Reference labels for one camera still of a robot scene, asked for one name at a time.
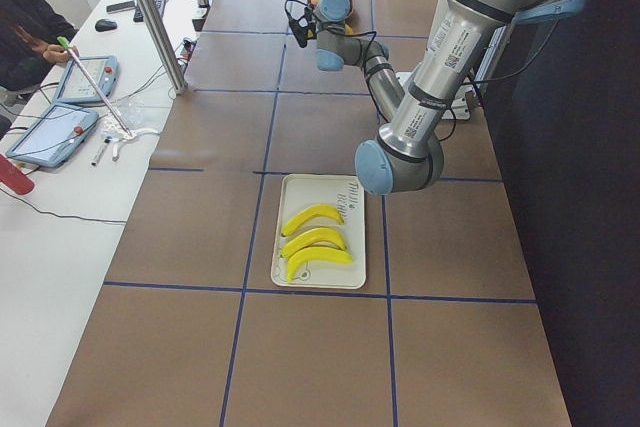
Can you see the yellow banana basket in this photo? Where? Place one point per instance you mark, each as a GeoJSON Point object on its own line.
{"type": "Point", "coordinates": [318, 236]}
{"type": "Point", "coordinates": [310, 213]}

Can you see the yellow banana carried to tray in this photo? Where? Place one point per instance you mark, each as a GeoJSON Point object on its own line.
{"type": "Point", "coordinates": [315, 253]}

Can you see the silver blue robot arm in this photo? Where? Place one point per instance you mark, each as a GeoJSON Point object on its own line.
{"type": "Point", "coordinates": [406, 154]}

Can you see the brown wicker basket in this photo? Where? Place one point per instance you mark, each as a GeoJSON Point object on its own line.
{"type": "Point", "coordinates": [351, 4]}

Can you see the black smartphone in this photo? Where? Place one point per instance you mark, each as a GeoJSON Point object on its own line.
{"type": "Point", "coordinates": [120, 7]}

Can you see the white bear print tray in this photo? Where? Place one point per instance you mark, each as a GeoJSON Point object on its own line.
{"type": "Point", "coordinates": [299, 191]}

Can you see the black computer mouse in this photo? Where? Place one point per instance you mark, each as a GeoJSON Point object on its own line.
{"type": "Point", "coordinates": [104, 25]}

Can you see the blue teach pendant far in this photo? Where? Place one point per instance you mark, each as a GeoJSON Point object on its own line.
{"type": "Point", "coordinates": [74, 87]}

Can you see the blue teach pendant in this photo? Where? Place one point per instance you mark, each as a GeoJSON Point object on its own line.
{"type": "Point", "coordinates": [74, 87]}
{"type": "Point", "coordinates": [55, 136]}

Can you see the white pink long stick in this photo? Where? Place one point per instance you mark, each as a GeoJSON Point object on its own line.
{"type": "Point", "coordinates": [63, 41]}

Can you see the black marker pen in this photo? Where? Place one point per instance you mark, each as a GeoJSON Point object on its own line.
{"type": "Point", "coordinates": [101, 151]}

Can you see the person in dark clothes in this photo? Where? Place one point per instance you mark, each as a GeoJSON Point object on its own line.
{"type": "Point", "coordinates": [30, 30]}

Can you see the blue teach pendant near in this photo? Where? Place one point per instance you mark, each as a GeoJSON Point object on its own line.
{"type": "Point", "coordinates": [55, 136]}

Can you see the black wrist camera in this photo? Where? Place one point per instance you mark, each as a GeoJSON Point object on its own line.
{"type": "Point", "coordinates": [303, 28]}

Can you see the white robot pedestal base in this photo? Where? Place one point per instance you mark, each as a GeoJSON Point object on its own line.
{"type": "Point", "coordinates": [460, 107]}

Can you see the aluminium frame post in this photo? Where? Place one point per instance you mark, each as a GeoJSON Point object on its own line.
{"type": "Point", "coordinates": [165, 50]}

